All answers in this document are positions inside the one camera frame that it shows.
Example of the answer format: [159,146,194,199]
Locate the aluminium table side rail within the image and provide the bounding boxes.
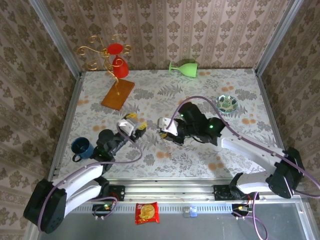
[254,69,294,177]
[46,72,84,183]

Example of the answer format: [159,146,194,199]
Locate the small electronics board with wires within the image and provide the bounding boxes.
[231,202,254,221]
[91,196,119,221]

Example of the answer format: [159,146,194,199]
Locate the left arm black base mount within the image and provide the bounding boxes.
[81,184,126,202]

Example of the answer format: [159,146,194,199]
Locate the green wine glass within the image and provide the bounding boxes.
[168,59,199,79]

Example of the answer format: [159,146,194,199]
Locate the aluminium frame post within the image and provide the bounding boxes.
[254,0,305,76]
[27,0,83,79]

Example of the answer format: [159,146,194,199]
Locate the red snack packet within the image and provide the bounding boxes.
[134,201,160,225]

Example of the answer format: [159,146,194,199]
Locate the gold wire rack wooden base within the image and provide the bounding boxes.
[76,34,136,112]

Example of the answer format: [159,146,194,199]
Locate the red wine glass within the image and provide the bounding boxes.
[107,42,130,79]

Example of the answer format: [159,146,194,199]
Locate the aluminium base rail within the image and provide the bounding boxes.
[38,177,307,204]

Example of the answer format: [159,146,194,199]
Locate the grey metal panel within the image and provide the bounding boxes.
[37,202,310,240]

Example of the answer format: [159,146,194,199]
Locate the small blue silver block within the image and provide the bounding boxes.
[183,206,198,218]

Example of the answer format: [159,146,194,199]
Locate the leaf patterned bowl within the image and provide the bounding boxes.
[215,94,239,115]

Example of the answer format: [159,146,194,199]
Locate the blue mug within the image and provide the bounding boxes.
[71,136,95,163]

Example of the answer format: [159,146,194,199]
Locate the white slotted cable duct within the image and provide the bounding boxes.
[69,202,235,214]

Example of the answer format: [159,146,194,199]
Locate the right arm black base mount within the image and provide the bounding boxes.
[213,184,261,201]

